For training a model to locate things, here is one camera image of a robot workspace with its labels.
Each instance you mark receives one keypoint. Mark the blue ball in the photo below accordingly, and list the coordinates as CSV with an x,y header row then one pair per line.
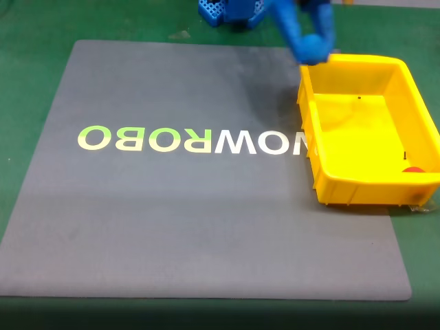
x,y
313,49

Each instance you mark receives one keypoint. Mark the yellow plastic bin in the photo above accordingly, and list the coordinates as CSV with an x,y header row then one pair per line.
x,y
357,137

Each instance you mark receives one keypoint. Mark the red ball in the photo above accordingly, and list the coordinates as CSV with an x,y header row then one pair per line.
x,y
413,170

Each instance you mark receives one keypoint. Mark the clear plastic wrapper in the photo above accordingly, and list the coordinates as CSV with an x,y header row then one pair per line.
x,y
421,207

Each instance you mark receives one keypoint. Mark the grey mat with lettering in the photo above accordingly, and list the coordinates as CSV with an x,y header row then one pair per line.
x,y
172,223

